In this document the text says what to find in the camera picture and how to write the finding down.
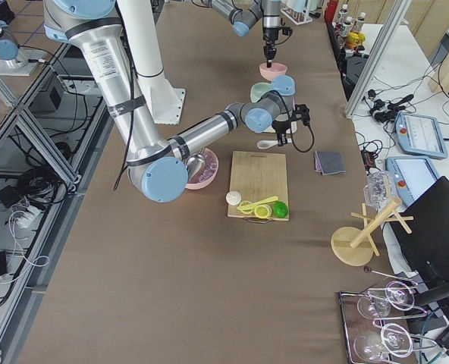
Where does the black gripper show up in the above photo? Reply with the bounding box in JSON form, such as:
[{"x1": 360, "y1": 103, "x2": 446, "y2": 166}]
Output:
[
  {"x1": 262, "y1": 26, "x2": 293, "y2": 68},
  {"x1": 272, "y1": 104, "x2": 309, "y2": 146}
]

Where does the small pink bowl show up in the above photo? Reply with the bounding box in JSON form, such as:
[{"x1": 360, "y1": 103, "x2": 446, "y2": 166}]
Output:
[{"x1": 259, "y1": 62, "x2": 287, "y2": 81}]

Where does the white ceramic spoon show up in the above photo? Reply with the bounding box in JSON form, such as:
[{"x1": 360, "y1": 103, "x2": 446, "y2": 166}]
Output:
[{"x1": 256, "y1": 139, "x2": 291, "y2": 150}]

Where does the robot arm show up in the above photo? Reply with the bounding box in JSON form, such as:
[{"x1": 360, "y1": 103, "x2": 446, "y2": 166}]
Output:
[
  {"x1": 43, "y1": 1, "x2": 310, "y2": 202},
  {"x1": 191, "y1": 0, "x2": 293, "y2": 69}
]

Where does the green bowl stack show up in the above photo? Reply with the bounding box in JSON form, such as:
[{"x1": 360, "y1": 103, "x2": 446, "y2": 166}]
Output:
[{"x1": 250, "y1": 82, "x2": 272, "y2": 102}]

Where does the lemon slice stack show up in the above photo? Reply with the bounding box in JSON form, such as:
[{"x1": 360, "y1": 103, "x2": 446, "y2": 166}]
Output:
[{"x1": 253, "y1": 204, "x2": 273, "y2": 219}]

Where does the large pink ice bowl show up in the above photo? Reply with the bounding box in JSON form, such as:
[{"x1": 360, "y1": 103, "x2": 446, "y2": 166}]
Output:
[{"x1": 186, "y1": 148, "x2": 219, "y2": 190}]

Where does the bamboo cutting board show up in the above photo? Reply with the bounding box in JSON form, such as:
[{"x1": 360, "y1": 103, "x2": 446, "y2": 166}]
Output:
[{"x1": 229, "y1": 151, "x2": 290, "y2": 206}]

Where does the grey folded cloth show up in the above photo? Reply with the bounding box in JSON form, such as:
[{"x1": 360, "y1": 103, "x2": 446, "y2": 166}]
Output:
[{"x1": 314, "y1": 151, "x2": 346, "y2": 175}]

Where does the green lime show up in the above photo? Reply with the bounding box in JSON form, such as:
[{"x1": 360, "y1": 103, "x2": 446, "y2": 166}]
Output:
[{"x1": 272, "y1": 201, "x2": 289, "y2": 218}]

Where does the yellow plastic knife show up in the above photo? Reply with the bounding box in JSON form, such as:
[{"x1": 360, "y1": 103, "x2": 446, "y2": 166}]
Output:
[{"x1": 237, "y1": 196, "x2": 278, "y2": 212}]

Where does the metal ice scoop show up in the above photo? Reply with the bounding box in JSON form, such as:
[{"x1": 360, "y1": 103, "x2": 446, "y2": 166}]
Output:
[{"x1": 186, "y1": 153, "x2": 206, "y2": 183}]

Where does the wooden cup tree stand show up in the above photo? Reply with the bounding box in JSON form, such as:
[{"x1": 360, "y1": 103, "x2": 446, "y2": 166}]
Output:
[{"x1": 331, "y1": 197, "x2": 414, "y2": 266}]

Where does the blue teach pendant near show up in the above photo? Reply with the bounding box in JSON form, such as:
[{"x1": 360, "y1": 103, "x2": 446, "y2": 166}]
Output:
[{"x1": 385, "y1": 155, "x2": 440, "y2": 207}]

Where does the blue teach pendant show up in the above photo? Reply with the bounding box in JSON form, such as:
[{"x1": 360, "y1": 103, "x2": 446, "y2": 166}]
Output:
[
  {"x1": 395, "y1": 111, "x2": 448, "y2": 159},
  {"x1": 385, "y1": 155, "x2": 440, "y2": 207}
]

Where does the blue teach pendant far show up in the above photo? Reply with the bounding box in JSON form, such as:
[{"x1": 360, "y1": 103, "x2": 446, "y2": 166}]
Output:
[{"x1": 395, "y1": 111, "x2": 448, "y2": 159}]

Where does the wine glass upper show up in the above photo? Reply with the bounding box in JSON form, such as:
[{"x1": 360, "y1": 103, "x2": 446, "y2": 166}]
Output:
[{"x1": 356, "y1": 281, "x2": 414, "y2": 319}]

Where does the wine glass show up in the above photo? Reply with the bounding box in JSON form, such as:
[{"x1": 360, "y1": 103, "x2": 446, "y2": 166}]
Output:
[
  {"x1": 353, "y1": 323, "x2": 413, "y2": 363},
  {"x1": 356, "y1": 281, "x2": 414, "y2": 319}
]

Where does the wine glass lower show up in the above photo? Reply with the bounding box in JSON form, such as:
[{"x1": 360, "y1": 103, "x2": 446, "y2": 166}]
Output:
[{"x1": 353, "y1": 323, "x2": 413, "y2": 363}]

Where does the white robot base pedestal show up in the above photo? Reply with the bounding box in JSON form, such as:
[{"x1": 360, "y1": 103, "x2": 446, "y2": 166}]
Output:
[{"x1": 118, "y1": 0, "x2": 186, "y2": 125}]

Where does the aluminium frame post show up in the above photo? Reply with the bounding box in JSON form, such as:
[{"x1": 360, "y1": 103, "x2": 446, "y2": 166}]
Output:
[{"x1": 344, "y1": 0, "x2": 411, "y2": 119}]

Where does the black wire glass rack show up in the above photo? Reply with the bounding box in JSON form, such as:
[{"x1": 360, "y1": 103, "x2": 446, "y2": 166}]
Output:
[{"x1": 338, "y1": 281, "x2": 437, "y2": 363}]

